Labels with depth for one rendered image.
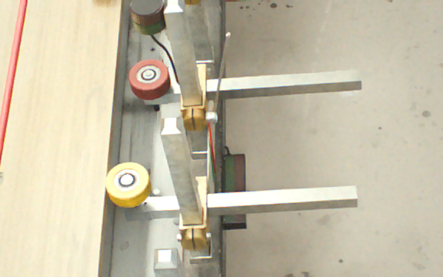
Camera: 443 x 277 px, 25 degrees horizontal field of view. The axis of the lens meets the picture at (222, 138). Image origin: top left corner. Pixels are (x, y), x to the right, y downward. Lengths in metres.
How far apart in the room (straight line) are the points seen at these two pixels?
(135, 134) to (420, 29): 1.29
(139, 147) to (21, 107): 0.35
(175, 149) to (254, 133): 1.36
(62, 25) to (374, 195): 1.13
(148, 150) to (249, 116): 0.86
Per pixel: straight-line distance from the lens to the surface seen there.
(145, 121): 2.27
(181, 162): 1.68
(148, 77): 1.97
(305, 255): 2.75
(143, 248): 2.08
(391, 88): 3.09
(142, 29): 1.78
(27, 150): 1.92
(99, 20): 2.11
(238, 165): 2.06
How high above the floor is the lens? 2.37
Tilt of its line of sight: 52 degrees down
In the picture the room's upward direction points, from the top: 10 degrees counter-clockwise
